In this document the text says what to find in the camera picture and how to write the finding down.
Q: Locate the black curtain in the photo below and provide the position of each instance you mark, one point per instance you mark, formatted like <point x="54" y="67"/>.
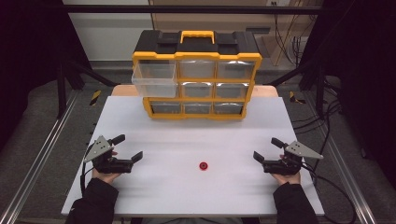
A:
<point x="28" y="62"/>
<point x="367" y="77"/>

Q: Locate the black metal stand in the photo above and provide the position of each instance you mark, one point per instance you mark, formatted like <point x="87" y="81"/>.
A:
<point x="319" y="90"/>
<point x="62" y="93"/>

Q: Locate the black horizontal bar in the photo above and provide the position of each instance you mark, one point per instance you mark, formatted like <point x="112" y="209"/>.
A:
<point x="186" y="9"/>

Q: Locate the set of small closed bins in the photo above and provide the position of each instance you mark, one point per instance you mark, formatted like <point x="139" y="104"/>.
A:
<point x="197" y="69"/>

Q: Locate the yellow black striped tape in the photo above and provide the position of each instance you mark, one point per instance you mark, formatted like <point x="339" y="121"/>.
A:
<point x="95" y="97"/>
<point x="294" y="98"/>

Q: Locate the small red wheel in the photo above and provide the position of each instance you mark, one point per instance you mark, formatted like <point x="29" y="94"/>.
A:
<point x="203" y="165"/>

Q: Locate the aluminium rail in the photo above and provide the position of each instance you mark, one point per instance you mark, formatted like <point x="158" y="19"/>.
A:
<point x="37" y="168"/>
<point x="351" y="186"/>

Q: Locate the clear plastic drawer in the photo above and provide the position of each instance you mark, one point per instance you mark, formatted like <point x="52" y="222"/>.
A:
<point x="154" y="81"/>

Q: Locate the person's left hand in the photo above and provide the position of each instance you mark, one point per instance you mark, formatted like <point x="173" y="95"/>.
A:
<point x="106" y="178"/>

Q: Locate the yellow black organizer cabinet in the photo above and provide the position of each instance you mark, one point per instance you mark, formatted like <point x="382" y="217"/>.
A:
<point x="197" y="43"/>

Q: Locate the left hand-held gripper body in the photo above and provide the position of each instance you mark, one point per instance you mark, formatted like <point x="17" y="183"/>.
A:
<point x="109" y="165"/>

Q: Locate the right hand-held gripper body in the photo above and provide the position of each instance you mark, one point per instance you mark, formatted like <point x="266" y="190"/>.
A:
<point x="285" y="165"/>

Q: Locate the person's right hand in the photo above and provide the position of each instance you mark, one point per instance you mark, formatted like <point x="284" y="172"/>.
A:
<point x="288" y="179"/>

